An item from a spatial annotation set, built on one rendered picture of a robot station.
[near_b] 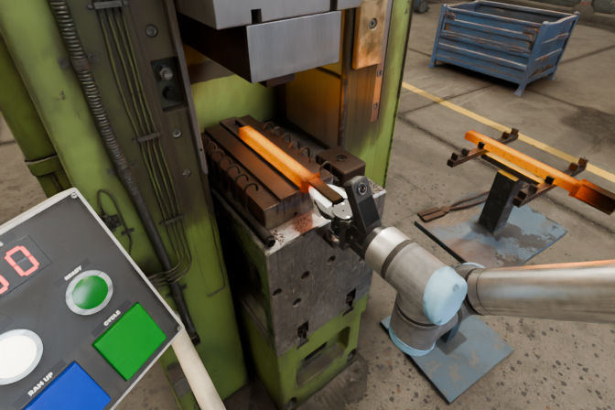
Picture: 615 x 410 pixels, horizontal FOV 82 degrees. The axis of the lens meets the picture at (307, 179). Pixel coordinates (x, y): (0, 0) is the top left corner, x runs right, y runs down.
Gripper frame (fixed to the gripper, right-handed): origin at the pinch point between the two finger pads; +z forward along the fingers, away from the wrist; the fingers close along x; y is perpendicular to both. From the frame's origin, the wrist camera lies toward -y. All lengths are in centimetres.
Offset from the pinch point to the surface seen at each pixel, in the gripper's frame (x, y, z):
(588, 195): 58, 7, -37
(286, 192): -5.4, 1.9, 4.1
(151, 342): -41.9, 1.8, -13.7
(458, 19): 354, 43, 191
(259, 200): -11.5, 2.9, 6.5
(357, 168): 15.9, 3.4, 2.9
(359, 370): 19, 101, -6
